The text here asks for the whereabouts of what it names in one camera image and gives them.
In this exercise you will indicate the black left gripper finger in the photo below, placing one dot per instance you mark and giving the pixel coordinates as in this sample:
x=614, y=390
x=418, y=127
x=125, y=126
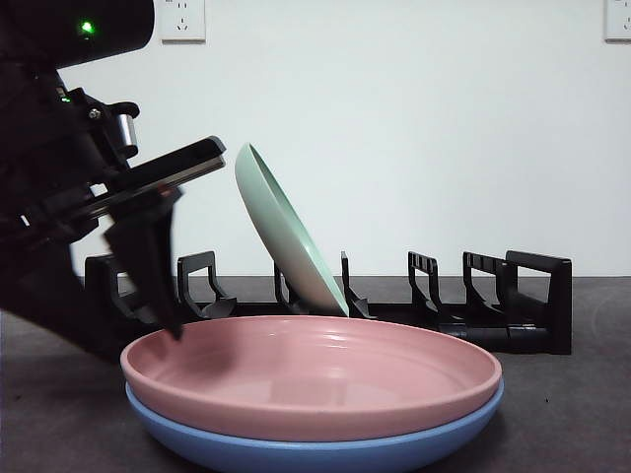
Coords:
x=173, y=256
x=143, y=266

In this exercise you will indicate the green plate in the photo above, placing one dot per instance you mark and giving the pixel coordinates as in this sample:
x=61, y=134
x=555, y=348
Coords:
x=281, y=231

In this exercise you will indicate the pink plate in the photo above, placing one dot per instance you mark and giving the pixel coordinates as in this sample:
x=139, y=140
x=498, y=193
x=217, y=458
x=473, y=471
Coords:
x=296, y=394

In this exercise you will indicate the blue plate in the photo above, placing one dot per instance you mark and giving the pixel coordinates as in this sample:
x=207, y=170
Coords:
x=296, y=455

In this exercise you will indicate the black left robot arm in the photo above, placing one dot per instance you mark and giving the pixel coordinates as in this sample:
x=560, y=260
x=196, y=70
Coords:
x=39, y=123

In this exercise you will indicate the black dish rack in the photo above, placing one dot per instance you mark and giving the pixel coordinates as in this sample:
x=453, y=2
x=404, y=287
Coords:
x=562, y=305

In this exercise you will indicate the white wall socket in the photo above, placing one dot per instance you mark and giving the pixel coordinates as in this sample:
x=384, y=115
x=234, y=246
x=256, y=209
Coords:
x=618, y=20
x=183, y=20

